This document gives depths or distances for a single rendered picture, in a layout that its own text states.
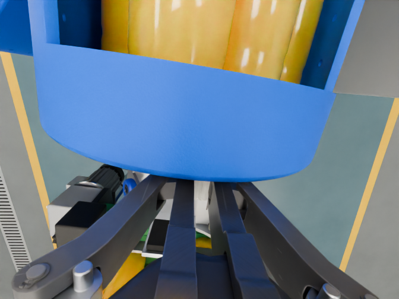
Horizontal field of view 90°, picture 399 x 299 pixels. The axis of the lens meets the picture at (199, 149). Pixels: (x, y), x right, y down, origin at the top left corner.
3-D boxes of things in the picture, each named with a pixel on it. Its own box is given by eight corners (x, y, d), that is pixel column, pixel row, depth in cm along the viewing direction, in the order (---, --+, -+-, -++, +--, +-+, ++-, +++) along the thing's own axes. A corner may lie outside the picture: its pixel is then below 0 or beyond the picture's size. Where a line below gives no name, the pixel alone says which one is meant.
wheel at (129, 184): (135, 175, 42) (125, 176, 40) (140, 196, 41) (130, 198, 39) (128, 180, 45) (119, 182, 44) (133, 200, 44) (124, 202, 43)
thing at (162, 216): (196, 210, 48) (196, 252, 37) (195, 218, 49) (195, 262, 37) (155, 205, 48) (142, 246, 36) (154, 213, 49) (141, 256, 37)
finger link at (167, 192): (190, 204, 15) (148, 199, 14) (191, 174, 19) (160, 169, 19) (193, 186, 14) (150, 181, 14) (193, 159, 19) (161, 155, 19)
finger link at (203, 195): (203, 168, 15) (213, 169, 15) (201, 142, 22) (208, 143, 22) (198, 201, 16) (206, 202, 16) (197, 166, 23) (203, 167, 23)
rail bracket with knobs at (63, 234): (117, 201, 50) (98, 229, 41) (116, 224, 53) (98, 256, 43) (76, 196, 50) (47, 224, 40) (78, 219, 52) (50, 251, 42)
